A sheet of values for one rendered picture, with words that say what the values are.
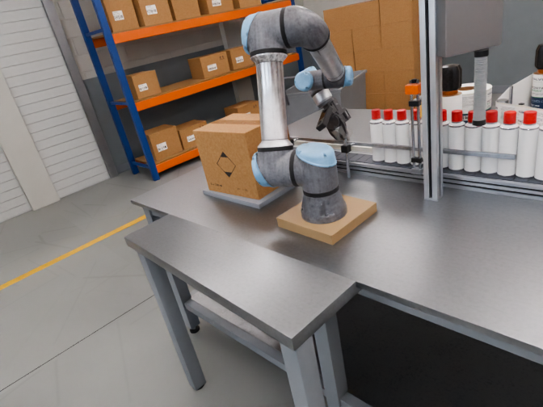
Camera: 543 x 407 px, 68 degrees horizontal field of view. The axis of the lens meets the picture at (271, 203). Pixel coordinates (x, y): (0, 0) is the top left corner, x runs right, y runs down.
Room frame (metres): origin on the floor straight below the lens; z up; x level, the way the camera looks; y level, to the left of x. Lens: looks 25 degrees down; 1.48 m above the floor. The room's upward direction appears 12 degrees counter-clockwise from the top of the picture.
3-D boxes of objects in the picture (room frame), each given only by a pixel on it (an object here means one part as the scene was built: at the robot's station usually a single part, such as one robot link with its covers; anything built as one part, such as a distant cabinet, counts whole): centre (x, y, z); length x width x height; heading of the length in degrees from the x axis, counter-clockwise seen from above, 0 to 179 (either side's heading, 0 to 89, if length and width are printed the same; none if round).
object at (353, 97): (3.92, -0.72, 0.48); 0.89 x 0.63 x 0.96; 147
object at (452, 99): (1.55, -0.78, 1.03); 0.09 x 0.09 x 0.30
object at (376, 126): (1.48, -0.46, 0.98); 0.05 x 0.05 x 0.20
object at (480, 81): (1.12, -0.65, 1.18); 0.04 x 0.04 x 0.21
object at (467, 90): (1.74, -0.95, 0.95); 0.20 x 0.20 x 0.14
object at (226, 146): (1.60, 0.06, 0.99); 0.30 x 0.24 x 0.27; 45
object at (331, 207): (1.17, -0.16, 0.91); 0.15 x 0.15 x 0.10
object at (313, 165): (1.17, -0.16, 1.03); 0.13 x 0.12 x 0.14; 65
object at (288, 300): (1.31, -0.05, 0.81); 0.90 x 0.90 x 0.04; 39
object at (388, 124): (1.44, -0.49, 0.98); 0.05 x 0.05 x 0.20
